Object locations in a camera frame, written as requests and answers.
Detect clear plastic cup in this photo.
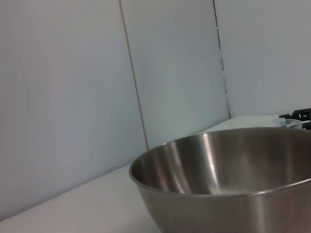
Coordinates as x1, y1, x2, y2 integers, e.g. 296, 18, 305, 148
271, 118, 303, 130

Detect stainless steel bowl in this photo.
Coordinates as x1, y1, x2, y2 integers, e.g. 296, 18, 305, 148
128, 126, 311, 233

